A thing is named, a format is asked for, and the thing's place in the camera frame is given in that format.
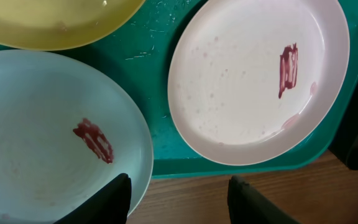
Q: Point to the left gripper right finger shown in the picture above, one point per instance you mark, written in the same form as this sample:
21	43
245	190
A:
248	206

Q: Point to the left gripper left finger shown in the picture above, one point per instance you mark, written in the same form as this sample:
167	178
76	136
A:
110	205

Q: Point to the white plate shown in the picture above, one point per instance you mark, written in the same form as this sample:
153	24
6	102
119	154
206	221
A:
250	79

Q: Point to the yellow-green plate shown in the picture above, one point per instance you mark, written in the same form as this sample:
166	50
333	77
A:
61	24

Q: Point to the teal plastic tray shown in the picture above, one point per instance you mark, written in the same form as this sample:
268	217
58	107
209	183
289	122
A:
137	56

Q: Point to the light blue plate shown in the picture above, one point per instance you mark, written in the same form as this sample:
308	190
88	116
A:
66	131

